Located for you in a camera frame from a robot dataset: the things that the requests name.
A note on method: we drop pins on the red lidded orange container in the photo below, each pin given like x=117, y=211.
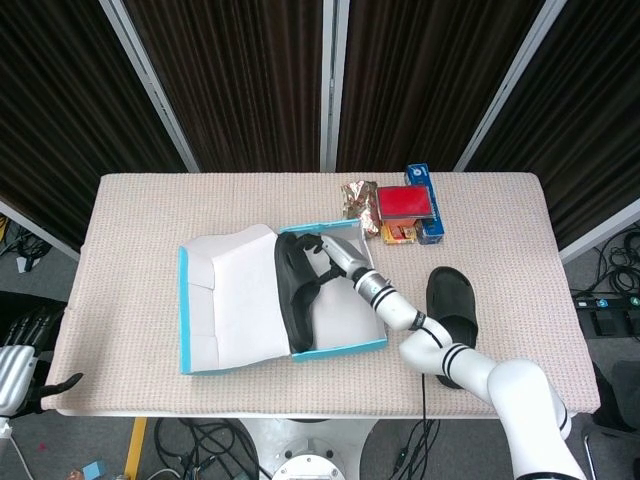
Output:
x=402, y=201

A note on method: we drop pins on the light blue shoe box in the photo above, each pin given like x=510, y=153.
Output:
x=240, y=310

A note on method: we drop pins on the blue cardboard box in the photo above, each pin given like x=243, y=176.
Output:
x=420, y=175

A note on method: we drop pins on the black rubber slipper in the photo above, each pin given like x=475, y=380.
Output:
x=290, y=280
x=450, y=295

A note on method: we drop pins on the grey aluminium partition post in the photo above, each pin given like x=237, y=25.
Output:
x=332, y=100
x=150, y=87
x=510, y=87
x=40, y=232
x=600, y=232

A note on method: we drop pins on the gold foil wrapper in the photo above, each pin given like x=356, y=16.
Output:
x=357, y=205

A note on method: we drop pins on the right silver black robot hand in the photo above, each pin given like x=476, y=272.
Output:
x=345, y=257

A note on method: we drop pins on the yellow floor strip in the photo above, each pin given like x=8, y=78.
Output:
x=136, y=445

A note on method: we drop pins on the beige cloth-covered table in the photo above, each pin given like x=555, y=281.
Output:
x=150, y=225

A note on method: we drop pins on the small blue block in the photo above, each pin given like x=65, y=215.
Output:
x=94, y=472

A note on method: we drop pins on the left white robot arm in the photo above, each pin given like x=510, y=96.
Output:
x=4, y=425

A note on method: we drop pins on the yellow red snack packet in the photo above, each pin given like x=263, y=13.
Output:
x=397, y=234

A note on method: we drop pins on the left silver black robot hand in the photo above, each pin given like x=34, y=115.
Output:
x=15, y=375

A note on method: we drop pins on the grey metal chair leg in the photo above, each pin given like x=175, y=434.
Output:
x=590, y=460

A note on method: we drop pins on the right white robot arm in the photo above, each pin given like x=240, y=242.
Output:
x=520, y=395

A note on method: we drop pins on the black foot pedal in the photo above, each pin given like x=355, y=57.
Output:
x=607, y=325

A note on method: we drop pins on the white silver robot base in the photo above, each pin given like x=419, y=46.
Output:
x=307, y=450

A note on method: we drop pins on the dark corrugated partition panel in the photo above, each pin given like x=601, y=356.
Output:
x=240, y=75
x=600, y=100
x=425, y=75
x=50, y=100

